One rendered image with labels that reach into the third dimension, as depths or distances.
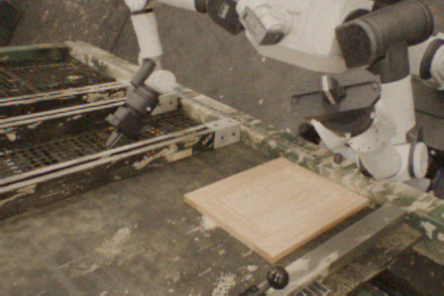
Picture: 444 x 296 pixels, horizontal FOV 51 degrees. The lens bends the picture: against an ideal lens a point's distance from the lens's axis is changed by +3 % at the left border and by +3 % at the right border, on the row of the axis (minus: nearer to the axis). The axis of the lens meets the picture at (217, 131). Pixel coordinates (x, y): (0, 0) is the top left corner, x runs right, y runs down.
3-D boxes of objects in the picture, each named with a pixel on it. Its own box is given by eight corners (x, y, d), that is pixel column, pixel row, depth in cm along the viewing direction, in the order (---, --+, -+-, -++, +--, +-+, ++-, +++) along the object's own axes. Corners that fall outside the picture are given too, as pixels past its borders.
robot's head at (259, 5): (272, -6, 105) (247, -13, 99) (296, 24, 101) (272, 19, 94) (256, 17, 109) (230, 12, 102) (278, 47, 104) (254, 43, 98)
